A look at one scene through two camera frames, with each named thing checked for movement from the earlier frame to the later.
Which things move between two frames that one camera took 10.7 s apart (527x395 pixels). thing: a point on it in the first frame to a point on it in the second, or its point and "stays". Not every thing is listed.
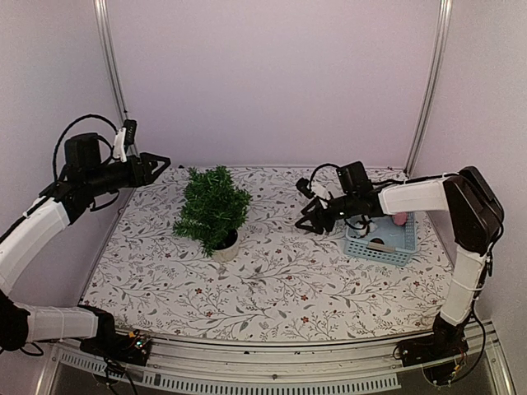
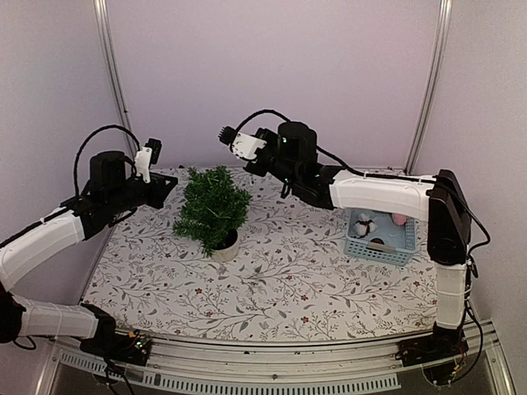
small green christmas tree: [213, 208] stays
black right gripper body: [349, 210] to [284, 170]
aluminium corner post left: [107, 27] stays
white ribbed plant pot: [228, 248] stays
